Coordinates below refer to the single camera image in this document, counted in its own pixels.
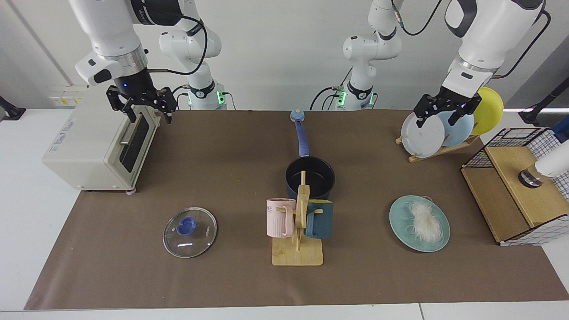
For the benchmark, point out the white vermicelli bundle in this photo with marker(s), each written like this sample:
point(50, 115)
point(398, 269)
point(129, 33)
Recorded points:
point(424, 222)

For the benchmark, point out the glass lid with blue knob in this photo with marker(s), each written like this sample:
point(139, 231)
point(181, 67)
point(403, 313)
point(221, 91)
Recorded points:
point(195, 240)

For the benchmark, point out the light blue plate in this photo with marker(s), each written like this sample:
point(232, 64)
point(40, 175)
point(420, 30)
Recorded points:
point(458, 131)

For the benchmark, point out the white plate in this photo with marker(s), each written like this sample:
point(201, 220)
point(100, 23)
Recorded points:
point(420, 138)

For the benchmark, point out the wooden plate rack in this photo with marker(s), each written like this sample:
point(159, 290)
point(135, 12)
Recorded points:
point(444, 149)

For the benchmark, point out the yellow plate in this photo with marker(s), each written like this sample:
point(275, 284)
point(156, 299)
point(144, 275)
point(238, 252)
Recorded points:
point(491, 111)

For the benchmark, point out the teal round plate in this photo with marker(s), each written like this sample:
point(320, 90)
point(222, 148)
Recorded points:
point(400, 222)

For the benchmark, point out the pale toaster oven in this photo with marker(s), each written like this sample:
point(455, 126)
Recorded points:
point(84, 146)

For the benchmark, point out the black stand foot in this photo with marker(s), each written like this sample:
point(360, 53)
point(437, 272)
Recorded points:
point(533, 114)
point(11, 111)

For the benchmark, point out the white tube with metal end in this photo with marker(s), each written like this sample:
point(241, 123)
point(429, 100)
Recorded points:
point(553, 162)

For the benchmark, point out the dark blue block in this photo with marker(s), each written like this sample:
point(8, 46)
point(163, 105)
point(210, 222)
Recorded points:
point(562, 131)

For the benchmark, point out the small blue round thing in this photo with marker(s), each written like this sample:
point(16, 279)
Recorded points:
point(298, 115)

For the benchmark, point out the dark teal cup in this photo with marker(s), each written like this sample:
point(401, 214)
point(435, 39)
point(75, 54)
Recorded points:
point(322, 224)

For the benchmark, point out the pink ribbed cup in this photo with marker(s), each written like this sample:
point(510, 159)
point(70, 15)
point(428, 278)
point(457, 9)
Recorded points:
point(278, 220)

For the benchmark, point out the brown table cloth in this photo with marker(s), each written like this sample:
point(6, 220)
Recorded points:
point(222, 275)

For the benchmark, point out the wooden cup stand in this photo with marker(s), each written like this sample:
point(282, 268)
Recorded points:
point(298, 255)

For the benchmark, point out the white wall socket strip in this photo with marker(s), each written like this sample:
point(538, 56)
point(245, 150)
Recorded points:
point(66, 100)

